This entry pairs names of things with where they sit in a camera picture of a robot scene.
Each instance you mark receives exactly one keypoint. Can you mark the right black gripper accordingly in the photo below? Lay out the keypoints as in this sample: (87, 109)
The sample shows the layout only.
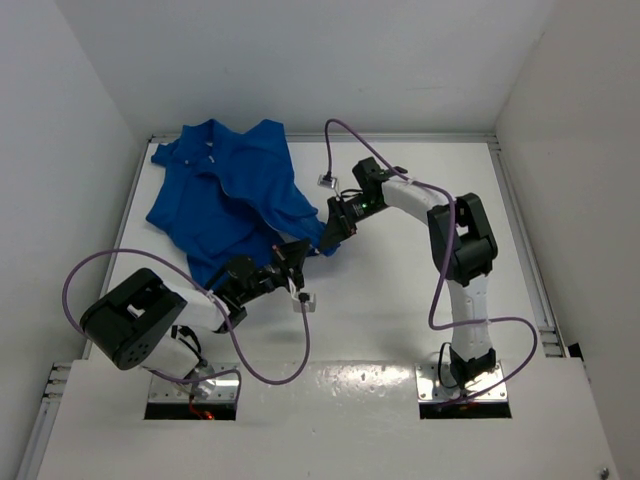
(339, 227)

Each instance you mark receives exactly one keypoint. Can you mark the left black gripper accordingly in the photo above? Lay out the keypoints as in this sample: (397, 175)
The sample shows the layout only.
(293, 254)

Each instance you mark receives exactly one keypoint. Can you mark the blue zip-up jacket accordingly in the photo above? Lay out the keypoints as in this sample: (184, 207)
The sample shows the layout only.
(226, 194)

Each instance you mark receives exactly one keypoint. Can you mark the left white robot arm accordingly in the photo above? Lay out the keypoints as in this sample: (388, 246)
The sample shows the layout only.
(131, 324)

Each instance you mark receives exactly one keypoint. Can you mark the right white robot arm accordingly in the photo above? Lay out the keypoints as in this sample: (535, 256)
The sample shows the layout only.
(462, 244)

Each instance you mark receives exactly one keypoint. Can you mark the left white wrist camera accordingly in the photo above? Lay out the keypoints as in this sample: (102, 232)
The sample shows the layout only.
(304, 302)

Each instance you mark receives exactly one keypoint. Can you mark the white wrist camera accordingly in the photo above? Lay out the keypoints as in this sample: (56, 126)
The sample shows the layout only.
(304, 302)
(327, 181)

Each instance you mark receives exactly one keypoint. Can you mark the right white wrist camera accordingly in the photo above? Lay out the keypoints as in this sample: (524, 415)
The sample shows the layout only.
(327, 181)

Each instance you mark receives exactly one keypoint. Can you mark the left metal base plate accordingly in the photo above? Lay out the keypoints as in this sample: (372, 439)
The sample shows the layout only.
(222, 390)

